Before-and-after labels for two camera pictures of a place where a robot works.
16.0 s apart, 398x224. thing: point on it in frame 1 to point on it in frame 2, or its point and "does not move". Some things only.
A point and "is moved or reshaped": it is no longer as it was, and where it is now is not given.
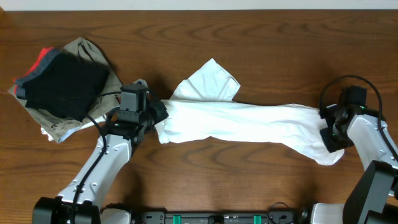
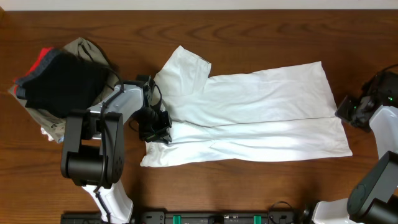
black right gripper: x=328 y=140 to x=347 y=111
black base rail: x=283 y=217 does not move
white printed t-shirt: x=205 y=107 is moved or reshaped
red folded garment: x=43 y=53 does not move
